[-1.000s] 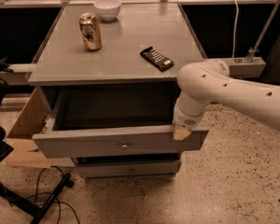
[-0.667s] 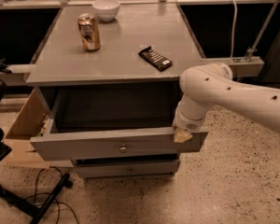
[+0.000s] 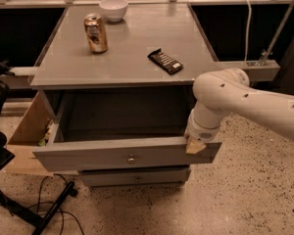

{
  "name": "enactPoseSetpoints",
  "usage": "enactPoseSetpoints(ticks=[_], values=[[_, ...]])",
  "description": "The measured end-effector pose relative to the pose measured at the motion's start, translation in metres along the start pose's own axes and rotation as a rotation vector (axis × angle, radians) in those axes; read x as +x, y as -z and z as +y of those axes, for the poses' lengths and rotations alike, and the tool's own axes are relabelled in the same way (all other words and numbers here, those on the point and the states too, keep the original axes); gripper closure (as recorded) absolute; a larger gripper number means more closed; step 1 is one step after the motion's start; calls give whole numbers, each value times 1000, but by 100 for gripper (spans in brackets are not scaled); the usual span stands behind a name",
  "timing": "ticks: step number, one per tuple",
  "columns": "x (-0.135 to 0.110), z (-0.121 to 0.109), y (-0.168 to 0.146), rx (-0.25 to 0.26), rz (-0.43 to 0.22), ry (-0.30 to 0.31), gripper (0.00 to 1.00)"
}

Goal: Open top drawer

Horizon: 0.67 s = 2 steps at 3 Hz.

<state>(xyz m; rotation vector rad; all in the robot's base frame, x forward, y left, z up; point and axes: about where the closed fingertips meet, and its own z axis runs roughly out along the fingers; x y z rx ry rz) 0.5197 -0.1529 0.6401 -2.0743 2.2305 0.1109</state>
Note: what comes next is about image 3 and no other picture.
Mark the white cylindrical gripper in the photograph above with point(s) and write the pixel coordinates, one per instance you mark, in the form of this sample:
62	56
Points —
201	133

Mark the grey top drawer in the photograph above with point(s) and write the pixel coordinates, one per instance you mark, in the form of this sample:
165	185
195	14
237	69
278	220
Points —
109	132

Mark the grey drawer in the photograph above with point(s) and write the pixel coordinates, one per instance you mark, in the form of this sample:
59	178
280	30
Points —
134	176
109	132

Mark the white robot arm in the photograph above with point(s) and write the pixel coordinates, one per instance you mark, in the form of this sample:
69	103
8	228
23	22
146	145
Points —
220	93

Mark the grey bottom drawer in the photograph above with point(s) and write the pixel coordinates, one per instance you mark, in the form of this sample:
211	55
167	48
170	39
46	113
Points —
134	176

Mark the grey drawer cabinet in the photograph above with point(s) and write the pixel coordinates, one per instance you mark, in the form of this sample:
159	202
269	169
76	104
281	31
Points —
70	68

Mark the dark chocolate bar wrapper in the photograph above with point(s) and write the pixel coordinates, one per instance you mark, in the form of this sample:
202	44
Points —
165	62

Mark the gold soda can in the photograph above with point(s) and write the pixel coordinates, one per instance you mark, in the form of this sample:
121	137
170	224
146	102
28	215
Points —
95	30

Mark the white ceramic bowl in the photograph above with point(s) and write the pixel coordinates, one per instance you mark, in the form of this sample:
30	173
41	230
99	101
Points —
113	10

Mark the brown cardboard box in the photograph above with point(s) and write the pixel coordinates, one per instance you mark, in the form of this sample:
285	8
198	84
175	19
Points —
36	124

